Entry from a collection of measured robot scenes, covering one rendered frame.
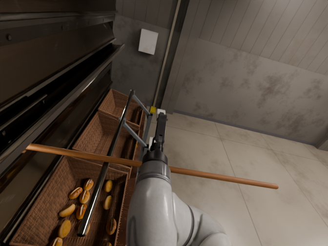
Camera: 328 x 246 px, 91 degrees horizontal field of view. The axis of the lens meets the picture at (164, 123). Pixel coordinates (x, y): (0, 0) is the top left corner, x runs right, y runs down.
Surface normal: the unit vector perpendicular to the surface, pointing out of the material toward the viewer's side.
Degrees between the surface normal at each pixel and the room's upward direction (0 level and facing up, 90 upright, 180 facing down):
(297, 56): 90
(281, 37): 90
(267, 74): 90
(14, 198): 70
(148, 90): 90
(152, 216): 14
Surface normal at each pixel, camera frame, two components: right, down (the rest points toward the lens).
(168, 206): 0.65, -0.63
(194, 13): -0.04, 0.56
